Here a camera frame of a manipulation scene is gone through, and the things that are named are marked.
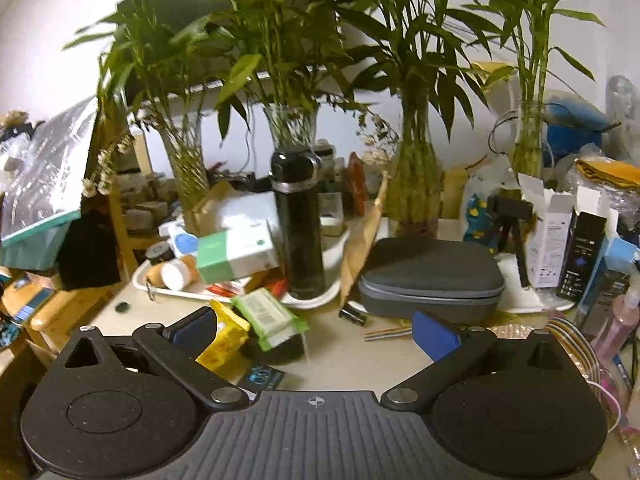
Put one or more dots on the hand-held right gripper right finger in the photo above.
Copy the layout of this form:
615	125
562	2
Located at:
435	335

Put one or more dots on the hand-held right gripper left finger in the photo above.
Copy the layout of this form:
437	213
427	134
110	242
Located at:
195	332

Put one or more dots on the yellow snack packet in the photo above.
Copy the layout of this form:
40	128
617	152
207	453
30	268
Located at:
225	335

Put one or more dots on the green wipes packet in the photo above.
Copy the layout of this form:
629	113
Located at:
265	310

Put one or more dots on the black sponge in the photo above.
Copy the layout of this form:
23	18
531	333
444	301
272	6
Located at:
280	354

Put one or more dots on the white soft plastic pack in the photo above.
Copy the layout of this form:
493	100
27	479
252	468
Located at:
245	210

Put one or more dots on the coloured straws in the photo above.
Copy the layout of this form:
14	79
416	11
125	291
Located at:
387	334

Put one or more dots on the red white packet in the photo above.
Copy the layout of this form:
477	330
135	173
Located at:
225	287

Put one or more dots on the orange bottle white cap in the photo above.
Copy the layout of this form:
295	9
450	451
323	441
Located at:
175	276

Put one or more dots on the metal clip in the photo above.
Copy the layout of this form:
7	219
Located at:
150	292

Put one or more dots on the grey zip case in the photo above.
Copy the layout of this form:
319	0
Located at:
430	270

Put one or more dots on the small orange bottle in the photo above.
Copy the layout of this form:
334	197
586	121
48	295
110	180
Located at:
155	275

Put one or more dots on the small dark oval lid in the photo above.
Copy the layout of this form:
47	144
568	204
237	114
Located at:
121	306

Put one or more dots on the black blue card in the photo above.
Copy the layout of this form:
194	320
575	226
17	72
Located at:
262	377

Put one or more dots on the green white tissue box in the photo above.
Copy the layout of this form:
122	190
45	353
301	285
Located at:
225	255

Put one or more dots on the small black cylinder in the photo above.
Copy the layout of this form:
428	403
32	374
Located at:
352	315

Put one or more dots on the dark round jar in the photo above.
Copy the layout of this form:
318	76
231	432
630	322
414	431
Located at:
160	251

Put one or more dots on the white bottle blue label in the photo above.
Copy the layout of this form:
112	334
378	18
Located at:
185	242

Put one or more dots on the orange white box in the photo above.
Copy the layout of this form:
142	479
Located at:
272	285

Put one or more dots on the wooden shelf rack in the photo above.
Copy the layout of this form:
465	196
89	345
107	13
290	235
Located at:
122	240

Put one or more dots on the small black tripod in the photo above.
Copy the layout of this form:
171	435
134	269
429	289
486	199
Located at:
510	230

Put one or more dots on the black cloth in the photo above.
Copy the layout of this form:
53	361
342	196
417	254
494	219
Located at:
90	255

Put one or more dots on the printed plastic bag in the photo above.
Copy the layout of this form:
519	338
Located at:
480	210

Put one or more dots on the small brown paper bag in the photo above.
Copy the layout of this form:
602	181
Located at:
215	200

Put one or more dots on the black thermos bottle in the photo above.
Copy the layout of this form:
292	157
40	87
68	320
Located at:
297	235

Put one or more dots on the wooden side table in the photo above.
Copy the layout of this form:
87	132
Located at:
50	315

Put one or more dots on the pile of grey stones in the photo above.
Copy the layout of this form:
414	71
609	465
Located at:
145	195

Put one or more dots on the white carton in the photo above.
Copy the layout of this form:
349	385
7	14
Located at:
547	230

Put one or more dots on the black carton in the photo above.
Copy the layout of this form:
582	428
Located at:
582	255

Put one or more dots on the blue flat packet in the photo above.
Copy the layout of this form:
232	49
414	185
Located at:
22	305

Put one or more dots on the blue carton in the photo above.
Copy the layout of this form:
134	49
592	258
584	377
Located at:
607	280

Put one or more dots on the pink bottle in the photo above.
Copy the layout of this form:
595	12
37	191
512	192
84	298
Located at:
617	320

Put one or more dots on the dried white flowers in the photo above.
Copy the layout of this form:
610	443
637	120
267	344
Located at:
105	165

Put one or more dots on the silver foil bag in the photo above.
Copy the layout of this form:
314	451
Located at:
45	170

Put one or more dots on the yellow cloth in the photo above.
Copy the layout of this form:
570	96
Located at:
607	170

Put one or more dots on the blue bag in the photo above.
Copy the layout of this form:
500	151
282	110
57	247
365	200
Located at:
570	130

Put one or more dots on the clear plastic bottle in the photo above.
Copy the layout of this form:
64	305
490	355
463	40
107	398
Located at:
622	105

